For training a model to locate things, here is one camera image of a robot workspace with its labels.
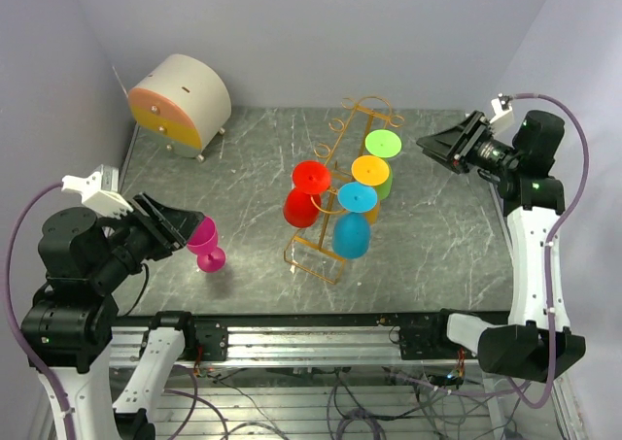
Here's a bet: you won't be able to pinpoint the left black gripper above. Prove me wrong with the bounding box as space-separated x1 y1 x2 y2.
91 186 206 288

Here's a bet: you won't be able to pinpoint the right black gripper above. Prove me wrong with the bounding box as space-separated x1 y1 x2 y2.
417 111 521 178

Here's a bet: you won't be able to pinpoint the pink plastic wine glass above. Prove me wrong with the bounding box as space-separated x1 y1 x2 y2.
187 217 226 273

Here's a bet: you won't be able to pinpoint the green plastic wine glass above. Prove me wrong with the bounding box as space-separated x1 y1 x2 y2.
364 129 402 200

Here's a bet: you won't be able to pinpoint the orange plastic wine glass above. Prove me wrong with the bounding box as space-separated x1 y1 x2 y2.
351 154 393 224

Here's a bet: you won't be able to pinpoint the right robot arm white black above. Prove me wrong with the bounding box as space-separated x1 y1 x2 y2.
417 110 586 383

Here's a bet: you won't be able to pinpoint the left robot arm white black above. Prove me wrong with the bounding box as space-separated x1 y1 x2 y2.
20 193 205 439

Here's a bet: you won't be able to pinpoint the blue plastic wine glass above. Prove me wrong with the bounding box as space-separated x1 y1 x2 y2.
332 182 378 259

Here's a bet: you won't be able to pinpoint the red plastic wine glass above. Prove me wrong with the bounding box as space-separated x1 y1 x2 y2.
283 160 331 228

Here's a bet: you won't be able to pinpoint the round cream mini drawer cabinet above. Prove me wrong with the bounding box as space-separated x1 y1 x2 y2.
127 53 232 162

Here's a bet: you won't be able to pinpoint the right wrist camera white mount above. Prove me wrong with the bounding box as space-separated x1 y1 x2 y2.
490 94 514 133

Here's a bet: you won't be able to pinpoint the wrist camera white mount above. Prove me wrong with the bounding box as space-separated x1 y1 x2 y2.
490 94 514 133
61 164 134 219

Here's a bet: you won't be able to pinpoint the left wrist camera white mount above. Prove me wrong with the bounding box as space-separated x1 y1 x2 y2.
61 164 134 219

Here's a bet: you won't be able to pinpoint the gold wire wine glass rack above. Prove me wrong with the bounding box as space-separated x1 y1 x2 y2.
283 96 404 285

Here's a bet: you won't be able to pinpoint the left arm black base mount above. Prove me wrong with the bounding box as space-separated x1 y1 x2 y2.
181 316 229 362

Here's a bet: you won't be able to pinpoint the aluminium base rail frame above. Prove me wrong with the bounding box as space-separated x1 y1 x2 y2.
109 311 560 439

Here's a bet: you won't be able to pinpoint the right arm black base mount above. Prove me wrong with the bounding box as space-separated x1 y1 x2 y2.
396 308 485 360

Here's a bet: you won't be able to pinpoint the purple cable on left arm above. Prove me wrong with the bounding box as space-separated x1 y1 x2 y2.
8 182 79 440

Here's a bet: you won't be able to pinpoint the loose cables under frame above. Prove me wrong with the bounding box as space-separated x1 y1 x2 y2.
159 361 560 440

